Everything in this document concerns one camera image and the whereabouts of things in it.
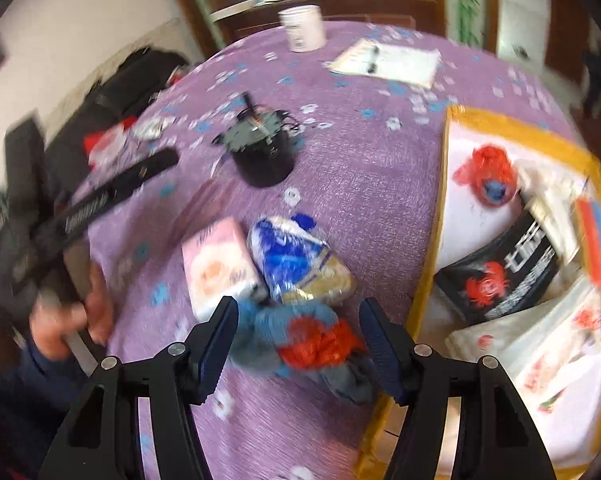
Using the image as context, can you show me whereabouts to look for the black electric motor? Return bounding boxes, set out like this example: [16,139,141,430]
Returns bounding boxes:
[212,92,301,188]

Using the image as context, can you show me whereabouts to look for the person left hand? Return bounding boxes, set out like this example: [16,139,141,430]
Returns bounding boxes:
[30,261,114,361]

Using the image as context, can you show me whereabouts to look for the silver pill blister pack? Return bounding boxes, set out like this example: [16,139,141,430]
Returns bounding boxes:
[131,116,176,142]

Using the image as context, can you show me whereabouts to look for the blue plastic bag bundle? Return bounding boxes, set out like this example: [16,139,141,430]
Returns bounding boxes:
[248,212,356,306]

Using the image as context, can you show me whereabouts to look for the black pen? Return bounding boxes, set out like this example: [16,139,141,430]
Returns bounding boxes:
[367,46,380,75]

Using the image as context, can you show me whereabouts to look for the white bag red text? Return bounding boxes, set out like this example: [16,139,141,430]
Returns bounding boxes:
[445,278,601,413]

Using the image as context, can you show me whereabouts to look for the black package white text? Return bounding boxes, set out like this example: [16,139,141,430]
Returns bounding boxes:
[434,210,559,325]

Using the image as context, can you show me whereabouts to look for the white paper notebook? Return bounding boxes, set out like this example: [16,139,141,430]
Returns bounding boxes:
[328,39,441,89]

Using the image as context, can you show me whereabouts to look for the white plastic jar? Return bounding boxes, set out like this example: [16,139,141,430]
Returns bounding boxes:
[279,4,327,53]

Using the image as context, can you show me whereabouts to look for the purple floral tablecloth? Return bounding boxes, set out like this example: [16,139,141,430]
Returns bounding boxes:
[69,19,582,480]

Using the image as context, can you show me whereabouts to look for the red shopping bag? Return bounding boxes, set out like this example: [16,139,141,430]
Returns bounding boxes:
[82,116,138,169]

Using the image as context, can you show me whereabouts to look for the pink tissue pack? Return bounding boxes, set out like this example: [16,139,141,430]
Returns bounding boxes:
[181,218,269,322]

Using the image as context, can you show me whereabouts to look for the red plastic bag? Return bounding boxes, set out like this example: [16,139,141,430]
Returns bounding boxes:
[453,144,517,208]

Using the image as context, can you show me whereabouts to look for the red yellow blue book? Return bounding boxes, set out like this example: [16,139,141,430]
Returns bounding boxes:
[575,197,601,288]

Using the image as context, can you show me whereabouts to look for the black bag on chair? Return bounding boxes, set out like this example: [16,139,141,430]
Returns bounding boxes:
[46,47,189,194]

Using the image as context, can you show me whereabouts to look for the blue knitted gloves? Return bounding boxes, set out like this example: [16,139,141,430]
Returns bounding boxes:
[230,300,375,405]

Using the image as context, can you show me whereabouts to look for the yellow rimmed cardboard box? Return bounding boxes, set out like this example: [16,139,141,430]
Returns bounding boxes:
[356,106,601,479]

